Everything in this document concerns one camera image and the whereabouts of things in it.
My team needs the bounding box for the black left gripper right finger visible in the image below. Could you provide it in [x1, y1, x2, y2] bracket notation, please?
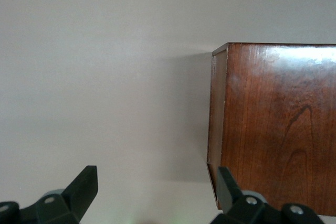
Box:
[211, 166, 324, 224]

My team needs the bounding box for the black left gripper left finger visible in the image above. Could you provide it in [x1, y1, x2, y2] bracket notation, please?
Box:
[0, 165, 99, 224]

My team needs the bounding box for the dark brown wooden cabinet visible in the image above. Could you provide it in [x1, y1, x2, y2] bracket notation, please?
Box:
[206, 42, 336, 217]

